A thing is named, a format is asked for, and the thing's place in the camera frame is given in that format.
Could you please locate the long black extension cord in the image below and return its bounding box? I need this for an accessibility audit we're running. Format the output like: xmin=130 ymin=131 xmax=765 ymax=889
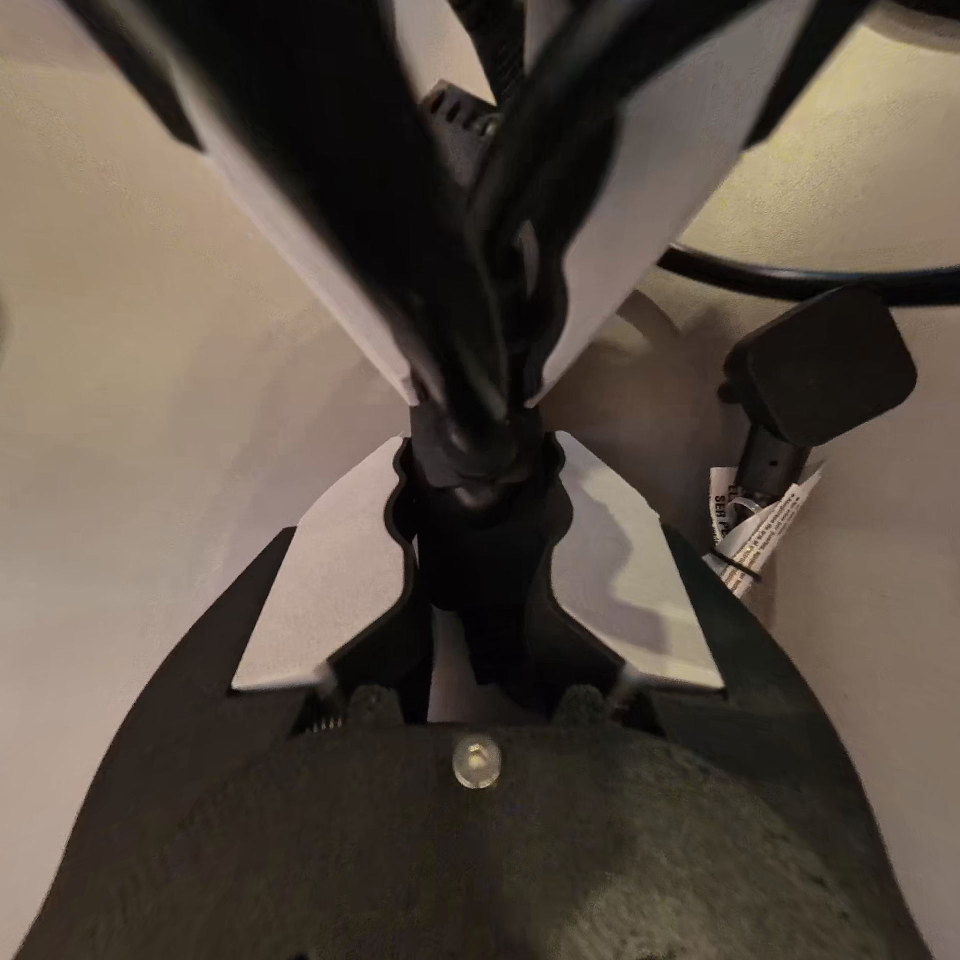
xmin=408 ymin=408 xmax=571 ymax=684

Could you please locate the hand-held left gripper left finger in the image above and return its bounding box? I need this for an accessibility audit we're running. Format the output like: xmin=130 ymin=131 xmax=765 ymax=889
xmin=231 ymin=437 xmax=436 ymax=723

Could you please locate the braided cord with plug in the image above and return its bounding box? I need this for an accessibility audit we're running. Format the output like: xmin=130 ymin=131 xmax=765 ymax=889
xmin=718 ymin=287 xmax=919 ymax=526

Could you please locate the white warning label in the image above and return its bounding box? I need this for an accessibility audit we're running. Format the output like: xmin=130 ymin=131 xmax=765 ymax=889
xmin=705 ymin=465 xmax=826 ymax=601

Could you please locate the short black extension cord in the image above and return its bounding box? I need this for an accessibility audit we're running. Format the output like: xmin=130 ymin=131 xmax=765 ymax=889
xmin=465 ymin=0 xmax=960 ymax=421

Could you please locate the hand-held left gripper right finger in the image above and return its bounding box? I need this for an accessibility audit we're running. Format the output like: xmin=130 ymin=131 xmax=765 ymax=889
xmin=541 ymin=432 xmax=727 ymax=712

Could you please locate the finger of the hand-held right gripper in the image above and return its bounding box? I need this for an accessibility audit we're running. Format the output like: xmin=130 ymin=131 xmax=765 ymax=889
xmin=517 ymin=0 xmax=822 ymax=412
xmin=168 ymin=0 xmax=500 ymax=412

